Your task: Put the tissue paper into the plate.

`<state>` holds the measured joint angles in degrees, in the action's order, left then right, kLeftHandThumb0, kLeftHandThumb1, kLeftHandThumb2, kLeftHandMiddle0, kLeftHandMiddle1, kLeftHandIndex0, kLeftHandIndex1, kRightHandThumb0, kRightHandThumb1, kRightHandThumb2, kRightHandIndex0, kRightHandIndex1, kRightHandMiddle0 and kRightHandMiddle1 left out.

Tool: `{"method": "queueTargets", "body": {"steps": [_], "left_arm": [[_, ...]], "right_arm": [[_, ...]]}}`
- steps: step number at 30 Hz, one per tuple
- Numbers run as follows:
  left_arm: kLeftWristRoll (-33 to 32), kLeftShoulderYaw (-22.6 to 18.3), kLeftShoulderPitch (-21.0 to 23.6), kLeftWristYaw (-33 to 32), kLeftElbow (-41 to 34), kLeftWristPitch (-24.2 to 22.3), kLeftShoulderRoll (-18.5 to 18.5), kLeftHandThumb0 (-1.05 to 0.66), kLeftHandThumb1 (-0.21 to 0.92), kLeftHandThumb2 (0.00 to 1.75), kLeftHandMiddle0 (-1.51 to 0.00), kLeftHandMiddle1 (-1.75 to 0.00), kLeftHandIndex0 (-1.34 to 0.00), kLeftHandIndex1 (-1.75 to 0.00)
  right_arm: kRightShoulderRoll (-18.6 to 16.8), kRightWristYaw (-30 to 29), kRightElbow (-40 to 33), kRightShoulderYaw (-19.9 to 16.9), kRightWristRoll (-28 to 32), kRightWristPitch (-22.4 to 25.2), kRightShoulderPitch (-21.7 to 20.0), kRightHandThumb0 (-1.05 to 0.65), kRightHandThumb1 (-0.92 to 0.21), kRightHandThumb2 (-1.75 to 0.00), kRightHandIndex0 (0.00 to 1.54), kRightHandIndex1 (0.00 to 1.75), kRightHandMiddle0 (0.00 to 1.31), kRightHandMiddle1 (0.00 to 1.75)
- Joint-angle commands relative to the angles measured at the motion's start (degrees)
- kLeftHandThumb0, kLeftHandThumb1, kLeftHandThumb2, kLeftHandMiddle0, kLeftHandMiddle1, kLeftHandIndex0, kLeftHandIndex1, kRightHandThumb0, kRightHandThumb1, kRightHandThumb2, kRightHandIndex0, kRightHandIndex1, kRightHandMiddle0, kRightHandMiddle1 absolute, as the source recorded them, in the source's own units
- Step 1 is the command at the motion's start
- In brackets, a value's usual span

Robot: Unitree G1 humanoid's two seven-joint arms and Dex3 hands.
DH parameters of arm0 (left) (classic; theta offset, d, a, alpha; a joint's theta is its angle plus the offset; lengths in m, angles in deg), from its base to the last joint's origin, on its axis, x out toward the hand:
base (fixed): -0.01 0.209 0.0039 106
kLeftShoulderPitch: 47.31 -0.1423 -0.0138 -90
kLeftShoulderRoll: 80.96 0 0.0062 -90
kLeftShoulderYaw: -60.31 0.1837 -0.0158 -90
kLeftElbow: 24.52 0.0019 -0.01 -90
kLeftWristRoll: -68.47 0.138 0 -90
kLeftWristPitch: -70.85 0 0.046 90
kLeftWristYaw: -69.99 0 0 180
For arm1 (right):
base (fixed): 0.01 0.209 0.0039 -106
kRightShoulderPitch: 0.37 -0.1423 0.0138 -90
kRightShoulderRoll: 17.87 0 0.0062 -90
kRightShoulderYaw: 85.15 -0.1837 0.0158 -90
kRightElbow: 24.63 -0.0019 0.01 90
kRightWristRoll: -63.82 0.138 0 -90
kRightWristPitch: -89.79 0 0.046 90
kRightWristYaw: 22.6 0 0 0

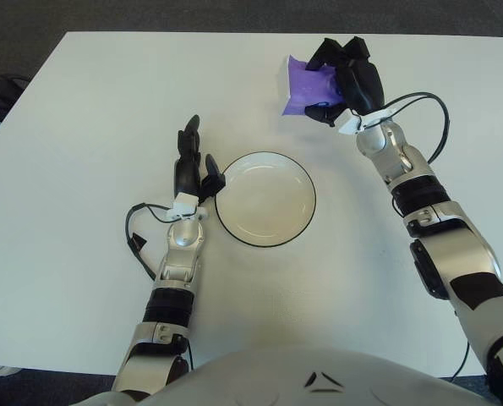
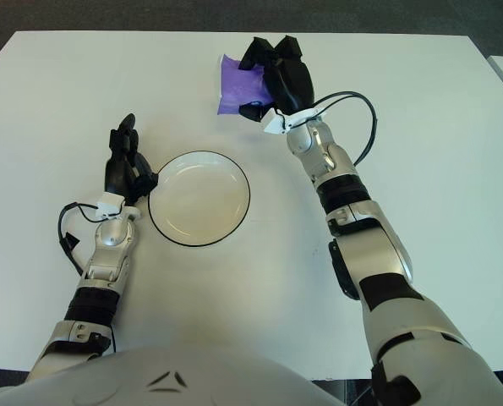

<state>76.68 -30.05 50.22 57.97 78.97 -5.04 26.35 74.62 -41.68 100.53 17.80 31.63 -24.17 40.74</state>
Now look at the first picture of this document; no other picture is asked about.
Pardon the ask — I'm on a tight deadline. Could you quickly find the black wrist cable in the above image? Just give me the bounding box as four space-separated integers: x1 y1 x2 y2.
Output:
124 203 180 283
375 91 451 164

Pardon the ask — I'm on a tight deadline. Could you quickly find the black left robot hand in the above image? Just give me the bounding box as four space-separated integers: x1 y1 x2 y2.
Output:
173 114 227 200

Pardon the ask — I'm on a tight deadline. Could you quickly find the white plate black rim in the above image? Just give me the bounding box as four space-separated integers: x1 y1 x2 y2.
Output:
214 151 318 248

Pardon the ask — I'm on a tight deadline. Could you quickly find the purple tissue paper pack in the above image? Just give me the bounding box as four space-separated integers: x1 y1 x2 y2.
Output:
281 53 347 118

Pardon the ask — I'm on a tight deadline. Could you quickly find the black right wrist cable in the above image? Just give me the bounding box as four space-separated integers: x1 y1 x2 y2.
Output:
375 91 451 164

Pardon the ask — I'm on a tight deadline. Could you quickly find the grey robot torso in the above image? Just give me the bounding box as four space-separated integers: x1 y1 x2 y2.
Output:
81 347 501 406

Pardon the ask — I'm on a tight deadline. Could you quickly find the thin black hanging cable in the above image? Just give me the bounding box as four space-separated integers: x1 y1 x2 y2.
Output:
451 341 472 380

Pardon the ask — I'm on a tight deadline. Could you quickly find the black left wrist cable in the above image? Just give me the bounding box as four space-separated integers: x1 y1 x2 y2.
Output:
124 203 180 283

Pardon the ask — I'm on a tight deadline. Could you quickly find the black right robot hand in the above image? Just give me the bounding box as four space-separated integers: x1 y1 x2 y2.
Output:
303 36 386 128

